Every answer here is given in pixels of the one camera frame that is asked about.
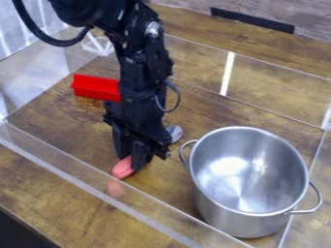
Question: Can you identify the stainless steel pot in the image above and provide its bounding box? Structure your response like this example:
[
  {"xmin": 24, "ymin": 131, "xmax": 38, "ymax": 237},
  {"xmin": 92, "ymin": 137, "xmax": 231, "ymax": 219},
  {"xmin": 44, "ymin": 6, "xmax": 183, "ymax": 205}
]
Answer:
[{"xmin": 180, "ymin": 126, "xmax": 323, "ymax": 238}]

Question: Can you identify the pink handled metal spoon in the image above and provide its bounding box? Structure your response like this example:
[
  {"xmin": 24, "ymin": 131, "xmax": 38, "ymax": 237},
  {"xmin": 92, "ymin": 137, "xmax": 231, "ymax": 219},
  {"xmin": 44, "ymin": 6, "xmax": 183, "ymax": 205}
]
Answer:
[{"xmin": 111, "ymin": 125, "xmax": 184, "ymax": 179}]

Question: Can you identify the black cable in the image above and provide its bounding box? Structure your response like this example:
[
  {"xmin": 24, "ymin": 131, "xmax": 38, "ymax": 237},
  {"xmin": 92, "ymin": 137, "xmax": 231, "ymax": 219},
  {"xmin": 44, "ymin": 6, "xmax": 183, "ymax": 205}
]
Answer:
[{"xmin": 11, "ymin": 0, "xmax": 95, "ymax": 48}]

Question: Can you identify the black strip on wall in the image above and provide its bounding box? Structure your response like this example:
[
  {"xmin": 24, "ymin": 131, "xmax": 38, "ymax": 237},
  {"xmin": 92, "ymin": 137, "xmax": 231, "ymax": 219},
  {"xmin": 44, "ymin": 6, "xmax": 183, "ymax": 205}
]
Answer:
[{"xmin": 210, "ymin": 7, "xmax": 295, "ymax": 34}]

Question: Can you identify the clear acrylic barrier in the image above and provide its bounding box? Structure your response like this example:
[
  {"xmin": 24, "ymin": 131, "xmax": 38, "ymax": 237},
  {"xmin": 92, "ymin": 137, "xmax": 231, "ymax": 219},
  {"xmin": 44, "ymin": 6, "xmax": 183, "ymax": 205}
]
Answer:
[{"xmin": 0, "ymin": 18, "xmax": 331, "ymax": 248}]

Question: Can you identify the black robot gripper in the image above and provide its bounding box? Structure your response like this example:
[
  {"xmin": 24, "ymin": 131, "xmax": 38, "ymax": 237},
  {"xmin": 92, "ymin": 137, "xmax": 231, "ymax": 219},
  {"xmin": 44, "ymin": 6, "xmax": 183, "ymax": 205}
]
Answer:
[{"xmin": 103, "ymin": 83, "xmax": 174, "ymax": 171}]

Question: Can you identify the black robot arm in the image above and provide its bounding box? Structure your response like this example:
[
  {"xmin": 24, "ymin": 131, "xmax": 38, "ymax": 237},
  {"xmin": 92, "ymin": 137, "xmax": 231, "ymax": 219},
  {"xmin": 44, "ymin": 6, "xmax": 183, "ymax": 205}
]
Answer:
[{"xmin": 51, "ymin": 0, "xmax": 174, "ymax": 171}]

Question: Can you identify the red plastic block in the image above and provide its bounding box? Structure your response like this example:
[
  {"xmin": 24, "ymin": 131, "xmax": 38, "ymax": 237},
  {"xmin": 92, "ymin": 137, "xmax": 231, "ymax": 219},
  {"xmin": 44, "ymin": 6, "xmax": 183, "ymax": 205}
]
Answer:
[{"xmin": 71, "ymin": 74, "xmax": 122, "ymax": 102}]

